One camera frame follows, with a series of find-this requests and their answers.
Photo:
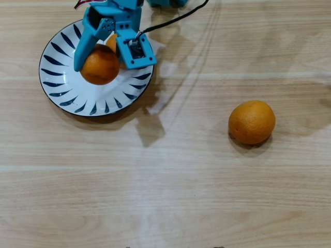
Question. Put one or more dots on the large orange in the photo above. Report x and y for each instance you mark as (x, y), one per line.
(252, 122)

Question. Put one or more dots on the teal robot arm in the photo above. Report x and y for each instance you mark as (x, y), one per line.
(165, 2)

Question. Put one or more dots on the white plate with blue stripes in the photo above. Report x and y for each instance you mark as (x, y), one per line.
(88, 95)

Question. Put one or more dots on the teal mounted wrist camera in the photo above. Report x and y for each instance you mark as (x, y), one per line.
(135, 51)

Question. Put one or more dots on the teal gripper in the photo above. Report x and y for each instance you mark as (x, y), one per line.
(91, 34)

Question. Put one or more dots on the small scarred orange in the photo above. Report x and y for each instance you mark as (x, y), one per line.
(112, 44)

